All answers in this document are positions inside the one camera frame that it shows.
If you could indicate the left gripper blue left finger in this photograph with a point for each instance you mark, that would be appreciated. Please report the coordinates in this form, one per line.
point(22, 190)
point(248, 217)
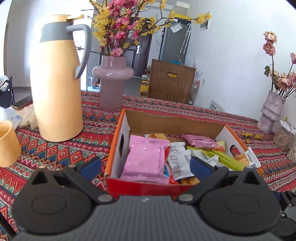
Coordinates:
point(80, 178)

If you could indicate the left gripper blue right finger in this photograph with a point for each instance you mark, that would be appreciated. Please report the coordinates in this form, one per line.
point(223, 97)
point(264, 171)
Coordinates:
point(210, 178)

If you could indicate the green white snack packet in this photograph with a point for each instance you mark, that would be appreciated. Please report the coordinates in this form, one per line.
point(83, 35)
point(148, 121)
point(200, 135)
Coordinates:
point(214, 158)

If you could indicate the pumpkin cracker snack packet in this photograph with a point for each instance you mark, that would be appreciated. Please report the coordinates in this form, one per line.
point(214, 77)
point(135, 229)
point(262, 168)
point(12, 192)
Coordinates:
point(190, 181)

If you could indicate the white grey snack packet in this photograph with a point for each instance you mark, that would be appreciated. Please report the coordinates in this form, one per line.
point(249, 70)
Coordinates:
point(179, 161)

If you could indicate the orange red snack packet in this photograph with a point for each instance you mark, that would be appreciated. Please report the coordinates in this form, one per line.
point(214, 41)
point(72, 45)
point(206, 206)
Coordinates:
point(169, 175)

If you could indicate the cracker packet right side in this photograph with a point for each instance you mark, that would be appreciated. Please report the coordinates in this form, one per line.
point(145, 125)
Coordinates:
point(248, 158)

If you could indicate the patterned red tablecloth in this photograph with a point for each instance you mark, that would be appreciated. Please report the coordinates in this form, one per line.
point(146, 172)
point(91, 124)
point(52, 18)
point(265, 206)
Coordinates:
point(45, 207)

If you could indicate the fallen yellow petals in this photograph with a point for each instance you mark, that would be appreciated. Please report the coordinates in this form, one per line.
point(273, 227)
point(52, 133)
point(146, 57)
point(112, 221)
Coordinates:
point(250, 137)

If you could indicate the pink snack packet stack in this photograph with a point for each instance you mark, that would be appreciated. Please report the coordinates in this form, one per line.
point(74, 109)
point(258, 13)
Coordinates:
point(146, 160)

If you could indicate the floral cream vase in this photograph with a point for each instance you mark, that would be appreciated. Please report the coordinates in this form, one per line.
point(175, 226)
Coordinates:
point(291, 155)

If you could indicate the red cardboard pumpkin box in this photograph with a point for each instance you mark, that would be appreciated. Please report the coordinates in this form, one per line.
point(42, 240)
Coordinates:
point(165, 128)

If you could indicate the yellow cup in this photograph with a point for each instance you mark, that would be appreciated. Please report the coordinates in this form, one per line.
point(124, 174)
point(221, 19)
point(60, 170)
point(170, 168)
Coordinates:
point(10, 149)

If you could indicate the crumpled tissue paper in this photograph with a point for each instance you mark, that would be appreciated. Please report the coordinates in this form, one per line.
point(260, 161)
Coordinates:
point(20, 118)

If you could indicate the storage rack with bottles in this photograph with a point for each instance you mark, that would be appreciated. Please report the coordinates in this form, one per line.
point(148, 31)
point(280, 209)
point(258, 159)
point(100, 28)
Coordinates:
point(194, 91)

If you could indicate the textured lilac vase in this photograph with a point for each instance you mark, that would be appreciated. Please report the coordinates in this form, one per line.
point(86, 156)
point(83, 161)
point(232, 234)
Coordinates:
point(271, 111)

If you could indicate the yellow thermos jug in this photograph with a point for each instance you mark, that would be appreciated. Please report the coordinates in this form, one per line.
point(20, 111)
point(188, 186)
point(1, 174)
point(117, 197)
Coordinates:
point(58, 63)

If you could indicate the dried pink roses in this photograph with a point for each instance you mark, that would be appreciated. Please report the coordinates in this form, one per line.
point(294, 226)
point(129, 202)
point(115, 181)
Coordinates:
point(281, 70)

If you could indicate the grey refrigerator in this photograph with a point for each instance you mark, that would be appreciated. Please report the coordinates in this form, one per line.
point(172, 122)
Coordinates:
point(174, 42)

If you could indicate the dark brown door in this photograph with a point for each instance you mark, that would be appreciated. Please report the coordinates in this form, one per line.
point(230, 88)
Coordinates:
point(137, 56)

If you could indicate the yellow pink blossom branches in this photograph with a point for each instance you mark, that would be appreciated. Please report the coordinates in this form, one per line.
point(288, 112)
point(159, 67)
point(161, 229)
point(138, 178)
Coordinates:
point(118, 24)

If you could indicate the smooth pink ring vase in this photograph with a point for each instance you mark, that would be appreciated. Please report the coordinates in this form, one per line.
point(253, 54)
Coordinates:
point(113, 73)

